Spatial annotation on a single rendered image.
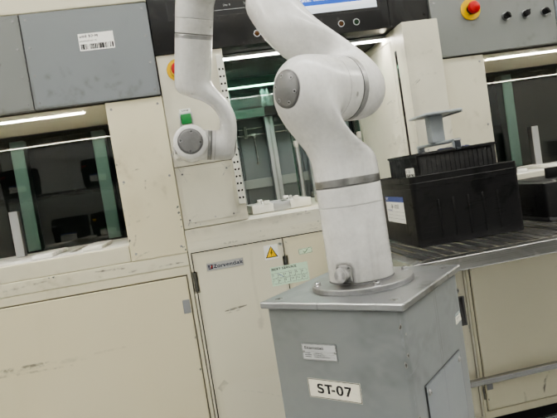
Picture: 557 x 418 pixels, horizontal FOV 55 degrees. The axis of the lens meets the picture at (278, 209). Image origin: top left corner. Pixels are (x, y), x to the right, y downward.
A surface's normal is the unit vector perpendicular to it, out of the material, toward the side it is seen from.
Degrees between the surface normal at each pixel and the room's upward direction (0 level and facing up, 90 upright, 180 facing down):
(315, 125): 129
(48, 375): 90
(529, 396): 90
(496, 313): 90
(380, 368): 90
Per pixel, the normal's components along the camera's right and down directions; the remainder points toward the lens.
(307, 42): 0.03, 0.64
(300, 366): -0.58, 0.14
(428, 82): 0.15, 0.03
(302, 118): -0.42, 0.71
